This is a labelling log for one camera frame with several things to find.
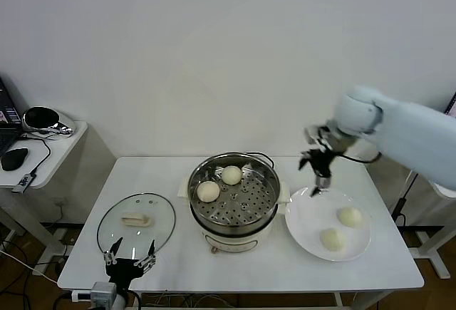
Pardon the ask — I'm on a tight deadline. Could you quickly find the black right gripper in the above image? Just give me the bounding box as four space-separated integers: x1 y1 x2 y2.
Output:
298 149 338 197

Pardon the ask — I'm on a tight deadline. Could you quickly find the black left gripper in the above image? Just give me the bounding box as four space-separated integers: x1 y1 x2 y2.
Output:
103 237 157 284

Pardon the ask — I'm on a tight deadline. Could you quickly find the glass pot lid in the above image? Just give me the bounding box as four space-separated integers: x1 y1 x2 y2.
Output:
97 192 177 263

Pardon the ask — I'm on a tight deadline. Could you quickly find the white steamed baozi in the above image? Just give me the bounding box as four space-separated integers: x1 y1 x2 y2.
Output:
221 165 243 186
319 227 347 252
197 180 221 203
337 206 364 228

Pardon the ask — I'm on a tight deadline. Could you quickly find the steel steamer basket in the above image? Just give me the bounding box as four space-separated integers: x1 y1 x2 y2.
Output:
177 152 292 234

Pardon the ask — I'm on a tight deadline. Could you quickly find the white round plate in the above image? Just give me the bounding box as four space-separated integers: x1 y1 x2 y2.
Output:
284 187 373 263

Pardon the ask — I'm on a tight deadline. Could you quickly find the white floor power strip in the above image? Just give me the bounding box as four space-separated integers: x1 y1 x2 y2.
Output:
32 255 68 276

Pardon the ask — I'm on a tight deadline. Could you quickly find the cream electric cooker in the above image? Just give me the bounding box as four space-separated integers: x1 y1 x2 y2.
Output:
190 195 279 254

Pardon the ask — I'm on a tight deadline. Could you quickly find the white side table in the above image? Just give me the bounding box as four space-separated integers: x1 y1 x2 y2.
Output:
0 120 118 275
391 167 456 279

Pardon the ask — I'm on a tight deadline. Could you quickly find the small usb hub adapter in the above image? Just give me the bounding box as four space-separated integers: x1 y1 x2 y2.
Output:
12 173 38 194

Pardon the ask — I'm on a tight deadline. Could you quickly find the black computer mouse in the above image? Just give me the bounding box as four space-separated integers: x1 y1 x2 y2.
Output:
1 147 30 171

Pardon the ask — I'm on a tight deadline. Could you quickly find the black open laptop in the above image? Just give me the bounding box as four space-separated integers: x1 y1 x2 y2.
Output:
445 91 456 118
0 73 26 157

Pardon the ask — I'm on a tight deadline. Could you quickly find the shiny chrome headset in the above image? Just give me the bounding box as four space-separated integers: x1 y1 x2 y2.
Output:
22 105 78 136

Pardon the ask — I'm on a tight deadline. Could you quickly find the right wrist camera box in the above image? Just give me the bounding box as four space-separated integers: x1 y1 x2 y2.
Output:
304 124 332 147

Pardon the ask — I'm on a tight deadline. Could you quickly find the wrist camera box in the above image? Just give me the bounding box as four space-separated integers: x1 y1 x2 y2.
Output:
304 124 332 147
90 281 118 306

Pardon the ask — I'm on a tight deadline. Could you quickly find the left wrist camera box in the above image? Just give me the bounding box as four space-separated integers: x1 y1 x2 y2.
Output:
90 281 118 306

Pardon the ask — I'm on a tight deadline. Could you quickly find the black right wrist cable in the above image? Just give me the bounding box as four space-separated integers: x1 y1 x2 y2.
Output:
341 151 382 164

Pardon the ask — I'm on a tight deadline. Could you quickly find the grey cable bundle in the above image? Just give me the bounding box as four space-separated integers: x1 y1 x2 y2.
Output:
142 290 229 307

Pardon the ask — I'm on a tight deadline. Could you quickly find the laptop charger cable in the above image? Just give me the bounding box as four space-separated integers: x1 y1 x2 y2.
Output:
390 170 416 225

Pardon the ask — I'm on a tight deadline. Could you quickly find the white floor cable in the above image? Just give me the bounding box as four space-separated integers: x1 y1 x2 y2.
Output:
0 248 60 284

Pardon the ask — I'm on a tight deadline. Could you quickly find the white table frame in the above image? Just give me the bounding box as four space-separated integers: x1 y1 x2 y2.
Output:
133 291 393 310

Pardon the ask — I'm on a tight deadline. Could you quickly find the thin black desk cable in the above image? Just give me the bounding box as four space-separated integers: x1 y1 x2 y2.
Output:
19 133 53 179

